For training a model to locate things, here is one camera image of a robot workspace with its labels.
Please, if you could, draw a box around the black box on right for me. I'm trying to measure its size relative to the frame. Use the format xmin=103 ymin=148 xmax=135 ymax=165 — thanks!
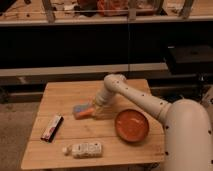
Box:
xmin=165 ymin=45 xmax=213 ymax=74

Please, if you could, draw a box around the dark candy bar wrapper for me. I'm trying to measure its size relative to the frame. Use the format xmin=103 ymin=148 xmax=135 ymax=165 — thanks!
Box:
xmin=41 ymin=115 xmax=64 ymax=142

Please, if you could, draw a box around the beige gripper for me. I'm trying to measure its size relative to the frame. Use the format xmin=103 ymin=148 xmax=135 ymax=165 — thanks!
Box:
xmin=90 ymin=99 xmax=104 ymax=119

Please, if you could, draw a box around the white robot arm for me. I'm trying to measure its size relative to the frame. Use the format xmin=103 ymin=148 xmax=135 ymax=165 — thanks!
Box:
xmin=94 ymin=74 xmax=213 ymax=171

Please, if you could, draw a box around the wooden shelf rack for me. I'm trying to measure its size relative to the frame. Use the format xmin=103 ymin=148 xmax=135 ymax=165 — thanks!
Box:
xmin=0 ymin=0 xmax=213 ymax=27

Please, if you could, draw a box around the orange round plate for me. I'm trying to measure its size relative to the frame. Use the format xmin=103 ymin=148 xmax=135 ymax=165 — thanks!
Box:
xmin=115 ymin=109 xmax=149 ymax=143

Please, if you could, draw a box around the wooden table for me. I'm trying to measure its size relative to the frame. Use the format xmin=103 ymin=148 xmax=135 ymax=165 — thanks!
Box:
xmin=21 ymin=81 xmax=164 ymax=170

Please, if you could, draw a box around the white plastic bottle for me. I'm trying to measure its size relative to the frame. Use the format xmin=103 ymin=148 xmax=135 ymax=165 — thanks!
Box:
xmin=62 ymin=142 xmax=103 ymax=159

